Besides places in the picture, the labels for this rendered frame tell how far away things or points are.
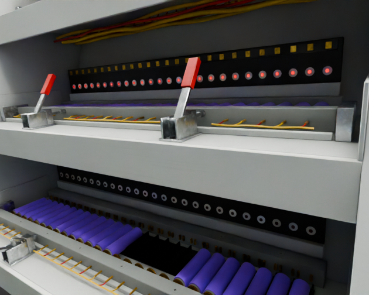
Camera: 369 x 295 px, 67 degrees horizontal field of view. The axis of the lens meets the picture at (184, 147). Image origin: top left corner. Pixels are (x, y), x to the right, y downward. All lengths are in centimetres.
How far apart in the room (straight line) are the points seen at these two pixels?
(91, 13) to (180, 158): 25
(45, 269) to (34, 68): 42
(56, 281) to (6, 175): 30
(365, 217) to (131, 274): 26
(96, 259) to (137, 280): 7
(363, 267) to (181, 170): 15
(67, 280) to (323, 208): 33
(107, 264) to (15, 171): 36
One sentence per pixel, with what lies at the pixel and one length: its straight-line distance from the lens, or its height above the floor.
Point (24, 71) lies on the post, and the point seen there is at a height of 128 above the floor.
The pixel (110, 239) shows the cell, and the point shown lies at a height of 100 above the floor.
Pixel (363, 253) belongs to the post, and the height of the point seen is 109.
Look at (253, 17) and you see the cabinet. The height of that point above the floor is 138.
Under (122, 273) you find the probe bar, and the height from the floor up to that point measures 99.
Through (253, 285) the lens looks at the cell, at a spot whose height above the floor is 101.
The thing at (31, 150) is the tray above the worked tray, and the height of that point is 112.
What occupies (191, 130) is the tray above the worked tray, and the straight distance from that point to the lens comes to 28.
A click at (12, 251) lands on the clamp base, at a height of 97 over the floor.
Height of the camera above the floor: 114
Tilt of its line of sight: 2 degrees up
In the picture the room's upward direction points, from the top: 7 degrees clockwise
